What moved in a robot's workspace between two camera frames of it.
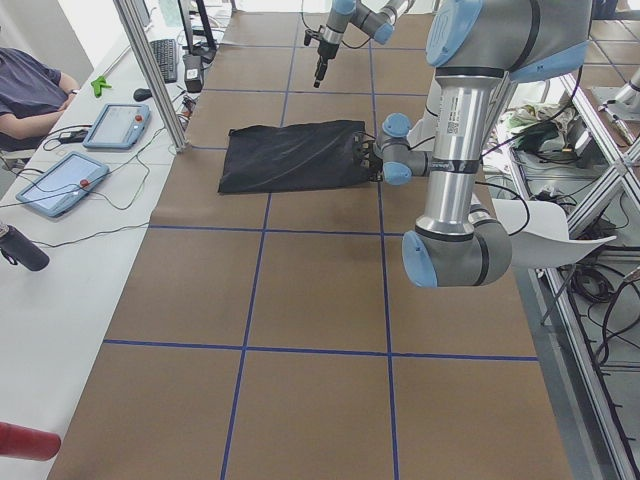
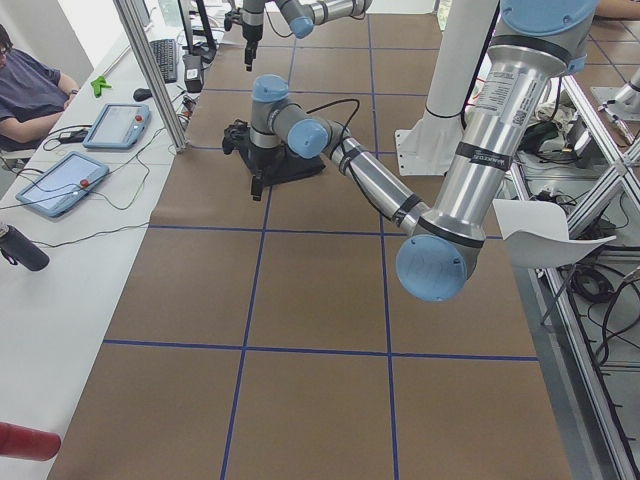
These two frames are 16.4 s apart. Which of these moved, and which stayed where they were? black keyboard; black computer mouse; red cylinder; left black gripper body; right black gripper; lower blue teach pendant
Moved: left black gripper body; right black gripper
Stayed: lower blue teach pendant; black computer mouse; black keyboard; red cylinder
